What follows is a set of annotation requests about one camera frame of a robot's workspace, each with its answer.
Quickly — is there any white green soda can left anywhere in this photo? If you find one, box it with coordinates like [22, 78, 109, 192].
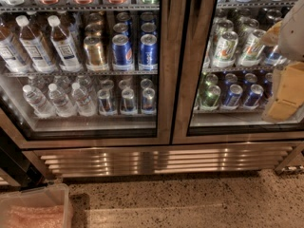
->
[212, 31, 238, 68]

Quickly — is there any gold soda can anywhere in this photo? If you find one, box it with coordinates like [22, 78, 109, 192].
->
[84, 36, 109, 72]

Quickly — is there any water bottle right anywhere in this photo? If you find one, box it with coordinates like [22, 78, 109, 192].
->
[71, 83, 97, 117]

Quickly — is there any blue pepsi can front right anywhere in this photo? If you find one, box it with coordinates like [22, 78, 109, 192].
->
[139, 34, 158, 70]

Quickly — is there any blue pepsi can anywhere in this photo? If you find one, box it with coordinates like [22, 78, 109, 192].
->
[139, 34, 158, 70]
[112, 34, 134, 71]

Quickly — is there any blue can lower left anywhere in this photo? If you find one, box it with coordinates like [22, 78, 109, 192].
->
[221, 84, 243, 109]

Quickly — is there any tea bottle white label right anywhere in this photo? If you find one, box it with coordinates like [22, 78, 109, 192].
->
[47, 15, 83, 72]

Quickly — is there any white green soda can right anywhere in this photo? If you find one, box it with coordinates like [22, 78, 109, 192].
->
[237, 29, 266, 67]

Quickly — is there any glass fridge door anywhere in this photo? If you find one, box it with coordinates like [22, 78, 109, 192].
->
[0, 0, 186, 151]
[173, 0, 304, 143]

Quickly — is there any blue can lower right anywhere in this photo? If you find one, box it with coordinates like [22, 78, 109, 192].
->
[243, 84, 264, 107]

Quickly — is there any tea bottle white label left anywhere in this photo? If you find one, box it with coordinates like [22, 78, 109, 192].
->
[0, 19, 31, 73]

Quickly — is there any water bottle left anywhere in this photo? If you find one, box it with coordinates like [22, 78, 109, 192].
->
[23, 85, 56, 118]

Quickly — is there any red bull can middle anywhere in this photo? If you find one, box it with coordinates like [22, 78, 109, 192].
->
[120, 88, 137, 115]

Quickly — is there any red bull can left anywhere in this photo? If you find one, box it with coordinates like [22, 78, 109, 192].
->
[97, 89, 117, 116]

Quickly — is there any white green soda can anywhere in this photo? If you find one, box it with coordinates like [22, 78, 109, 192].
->
[212, 31, 238, 68]
[237, 29, 266, 67]

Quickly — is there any silver blue can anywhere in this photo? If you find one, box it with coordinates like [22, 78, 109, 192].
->
[263, 46, 286, 66]

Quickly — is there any clear plastic storage bin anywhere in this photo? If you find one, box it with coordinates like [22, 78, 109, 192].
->
[0, 184, 73, 228]

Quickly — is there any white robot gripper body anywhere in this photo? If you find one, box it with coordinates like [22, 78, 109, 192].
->
[278, 0, 304, 61]

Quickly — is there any blue pepsi can front left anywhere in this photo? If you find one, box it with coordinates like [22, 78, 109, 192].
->
[112, 34, 134, 71]

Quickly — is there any red bull can right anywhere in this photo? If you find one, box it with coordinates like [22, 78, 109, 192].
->
[142, 87, 156, 114]

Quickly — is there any water bottle middle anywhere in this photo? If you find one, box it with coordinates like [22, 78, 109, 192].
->
[48, 84, 77, 118]

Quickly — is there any tea bottle white label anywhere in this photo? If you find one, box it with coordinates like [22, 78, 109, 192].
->
[47, 15, 83, 72]
[15, 15, 57, 73]
[0, 19, 31, 73]

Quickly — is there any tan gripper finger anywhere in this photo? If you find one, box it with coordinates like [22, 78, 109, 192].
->
[261, 21, 282, 47]

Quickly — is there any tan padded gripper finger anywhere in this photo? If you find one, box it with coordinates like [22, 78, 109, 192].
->
[262, 62, 304, 123]

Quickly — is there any green soda can lower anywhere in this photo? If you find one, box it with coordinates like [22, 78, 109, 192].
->
[200, 85, 221, 108]

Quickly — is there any red bull can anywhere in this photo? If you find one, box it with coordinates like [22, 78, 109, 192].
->
[142, 87, 156, 114]
[120, 88, 137, 115]
[97, 89, 117, 116]

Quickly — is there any tea bottle white label middle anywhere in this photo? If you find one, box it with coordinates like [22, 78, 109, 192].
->
[15, 15, 57, 73]

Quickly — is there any water bottle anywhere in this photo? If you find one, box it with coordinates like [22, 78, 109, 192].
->
[23, 85, 56, 118]
[71, 83, 97, 117]
[48, 84, 77, 118]

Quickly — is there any steel fridge bottom grille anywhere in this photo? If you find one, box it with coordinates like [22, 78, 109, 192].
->
[26, 141, 303, 179]

